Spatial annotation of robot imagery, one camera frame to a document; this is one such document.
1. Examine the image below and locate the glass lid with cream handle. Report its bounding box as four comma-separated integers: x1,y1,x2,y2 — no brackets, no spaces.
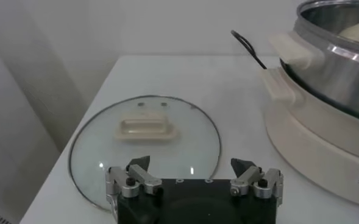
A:
68,94,222,211

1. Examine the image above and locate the cream electric cooker base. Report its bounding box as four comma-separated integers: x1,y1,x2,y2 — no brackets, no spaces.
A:
260,68,359,209

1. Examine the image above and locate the black cooker power cord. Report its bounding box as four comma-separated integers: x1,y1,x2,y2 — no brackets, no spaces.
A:
230,29,268,70

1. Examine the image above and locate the perforated steel steamer basket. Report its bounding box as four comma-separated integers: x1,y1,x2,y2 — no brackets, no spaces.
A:
269,0,359,124

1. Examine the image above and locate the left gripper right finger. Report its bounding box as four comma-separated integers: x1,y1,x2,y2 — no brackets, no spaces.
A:
229,157,285,208

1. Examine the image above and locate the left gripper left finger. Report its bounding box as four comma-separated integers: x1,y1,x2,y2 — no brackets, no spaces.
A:
105,155,163,214

